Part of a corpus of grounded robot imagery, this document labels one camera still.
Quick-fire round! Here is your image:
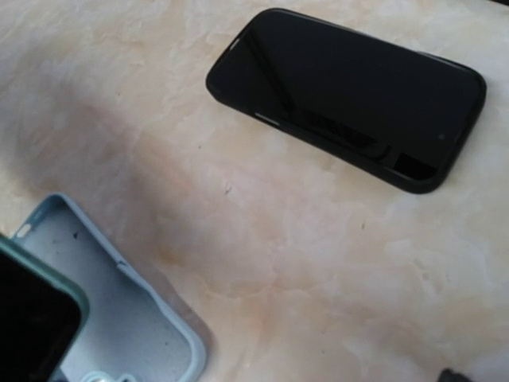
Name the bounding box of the light blue phone case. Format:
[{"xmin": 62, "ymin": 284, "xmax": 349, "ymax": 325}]
[{"xmin": 14, "ymin": 193, "xmax": 207, "ymax": 381}]

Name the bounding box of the black phone case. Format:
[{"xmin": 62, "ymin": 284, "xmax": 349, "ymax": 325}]
[{"xmin": 206, "ymin": 8, "xmax": 487, "ymax": 194}]

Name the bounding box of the black phone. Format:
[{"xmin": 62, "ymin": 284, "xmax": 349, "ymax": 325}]
[{"xmin": 1, "ymin": 236, "xmax": 90, "ymax": 382}]

